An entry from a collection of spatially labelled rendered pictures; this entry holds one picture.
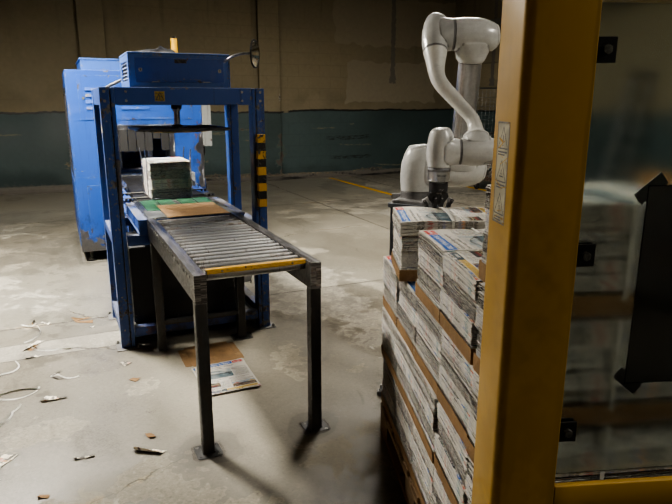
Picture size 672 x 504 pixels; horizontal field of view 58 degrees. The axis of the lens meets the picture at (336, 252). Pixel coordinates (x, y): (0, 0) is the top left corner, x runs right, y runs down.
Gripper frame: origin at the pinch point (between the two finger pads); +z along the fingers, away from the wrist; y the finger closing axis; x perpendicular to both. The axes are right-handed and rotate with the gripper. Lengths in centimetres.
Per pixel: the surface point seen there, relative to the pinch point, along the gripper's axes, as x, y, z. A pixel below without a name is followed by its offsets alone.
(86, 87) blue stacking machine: 344, -225, -57
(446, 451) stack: -85, -18, 45
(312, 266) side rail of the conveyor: 15, -50, 18
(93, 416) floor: 38, -154, 96
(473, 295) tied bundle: -100, -19, -8
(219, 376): 73, -97, 96
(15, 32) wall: 813, -452, -141
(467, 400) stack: -99, -18, 21
